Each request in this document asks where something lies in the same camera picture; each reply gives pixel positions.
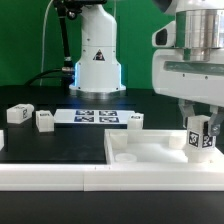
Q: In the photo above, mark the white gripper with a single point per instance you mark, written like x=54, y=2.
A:
x=196, y=81

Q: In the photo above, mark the white square tabletop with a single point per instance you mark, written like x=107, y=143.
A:
x=153, y=146

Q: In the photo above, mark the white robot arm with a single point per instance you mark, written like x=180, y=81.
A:
x=199, y=30

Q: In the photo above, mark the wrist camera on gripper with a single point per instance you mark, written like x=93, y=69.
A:
x=166, y=36

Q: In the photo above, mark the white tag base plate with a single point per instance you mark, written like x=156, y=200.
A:
x=90, y=116

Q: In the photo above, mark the white obstacle wall front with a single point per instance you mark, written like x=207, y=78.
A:
x=114, y=177

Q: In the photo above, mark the white obstacle wall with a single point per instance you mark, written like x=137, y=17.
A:
x=1, y=139
x=114, y=177

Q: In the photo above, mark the white obstacle wall left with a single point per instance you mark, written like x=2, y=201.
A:
x=1, y=139

